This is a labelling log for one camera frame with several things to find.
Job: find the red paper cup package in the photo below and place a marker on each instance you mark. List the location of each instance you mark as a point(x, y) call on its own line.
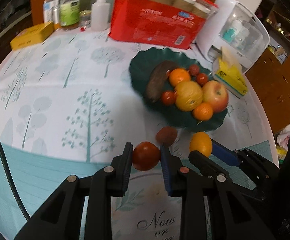
point(170, 23)

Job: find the small orange mandarin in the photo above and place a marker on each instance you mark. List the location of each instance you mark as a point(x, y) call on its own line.
point(203, 112)

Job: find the dark red plum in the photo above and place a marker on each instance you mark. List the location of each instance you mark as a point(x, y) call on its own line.
point(194, 70)

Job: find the tree pattern tablecloth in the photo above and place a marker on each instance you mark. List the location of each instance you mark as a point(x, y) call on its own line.
point(67, 107)

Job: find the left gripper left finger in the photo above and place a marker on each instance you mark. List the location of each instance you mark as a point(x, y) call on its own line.
point(122, 169)

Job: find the green label clear bottle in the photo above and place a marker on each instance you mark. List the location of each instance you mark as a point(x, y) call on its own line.
point(69, 14)

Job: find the dark red lychee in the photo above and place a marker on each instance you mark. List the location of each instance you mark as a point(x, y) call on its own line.
point(166, 135)

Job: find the small red cherry tomato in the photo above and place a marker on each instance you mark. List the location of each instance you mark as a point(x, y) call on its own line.
point(168, 98)

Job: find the small glass jar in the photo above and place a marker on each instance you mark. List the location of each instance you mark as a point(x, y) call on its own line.
point(85, 19)

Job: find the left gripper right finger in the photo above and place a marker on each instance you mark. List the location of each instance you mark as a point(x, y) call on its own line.
point(170, 166)

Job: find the round white placemat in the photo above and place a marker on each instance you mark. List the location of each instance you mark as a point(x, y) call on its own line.
point(146, 211)

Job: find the yellow tissue pack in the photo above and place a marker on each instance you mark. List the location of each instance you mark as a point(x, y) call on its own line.
point(227, 70)

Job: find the overripe dark banana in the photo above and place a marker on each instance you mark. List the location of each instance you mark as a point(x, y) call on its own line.
point(157, 79)

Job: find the white squeeze bottle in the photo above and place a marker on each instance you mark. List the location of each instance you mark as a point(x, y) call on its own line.
point(100, 15)

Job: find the yellow lemon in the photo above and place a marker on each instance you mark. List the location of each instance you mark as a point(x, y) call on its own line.
point(189, 95)

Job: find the yellow cardboard box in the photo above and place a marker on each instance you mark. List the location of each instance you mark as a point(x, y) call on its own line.
point(32, 35)

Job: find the large orange mandarin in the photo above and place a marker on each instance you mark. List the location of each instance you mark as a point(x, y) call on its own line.
point(178, 75)

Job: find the small yellow orange kumquat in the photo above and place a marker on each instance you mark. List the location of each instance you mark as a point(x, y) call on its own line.
point(202, 143)

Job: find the red yellow apple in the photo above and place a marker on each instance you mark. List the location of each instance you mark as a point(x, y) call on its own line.
point(216, 95)

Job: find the white cosmetics storage box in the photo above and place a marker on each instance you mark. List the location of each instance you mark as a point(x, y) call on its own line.
point(236, 28)

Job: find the white blue medicine box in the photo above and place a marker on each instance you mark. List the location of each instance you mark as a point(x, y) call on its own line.
point(51, 10)

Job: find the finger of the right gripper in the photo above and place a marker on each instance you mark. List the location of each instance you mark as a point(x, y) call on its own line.
point(207, 167)
point(227, 156)

